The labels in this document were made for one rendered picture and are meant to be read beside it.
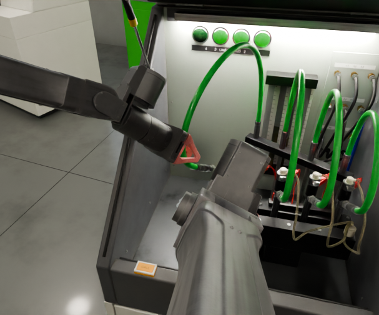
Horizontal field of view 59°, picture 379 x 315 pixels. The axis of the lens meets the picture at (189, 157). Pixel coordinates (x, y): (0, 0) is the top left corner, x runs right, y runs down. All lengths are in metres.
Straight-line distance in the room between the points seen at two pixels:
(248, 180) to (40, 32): 3.20
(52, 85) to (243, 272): 0.44
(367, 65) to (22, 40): 2.88
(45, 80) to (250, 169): 0.34
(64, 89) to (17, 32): 2.82
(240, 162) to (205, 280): 0.24
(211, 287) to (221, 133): 1.03
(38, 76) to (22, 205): 2.15
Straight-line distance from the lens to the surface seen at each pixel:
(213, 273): 0.18
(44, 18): 3.50
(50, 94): 0.56
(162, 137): 0.64
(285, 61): 1.05
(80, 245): 2.26
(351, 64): 1.06
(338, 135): 0.72
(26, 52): 3.44
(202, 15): 1.00
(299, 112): 0.71
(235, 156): 0.39
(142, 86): 0.62
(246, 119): 1.13
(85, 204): 2.51
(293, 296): 0.87
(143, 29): 3.76
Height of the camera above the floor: 1.66
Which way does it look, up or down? 36 degrees down
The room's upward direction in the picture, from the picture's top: straight up
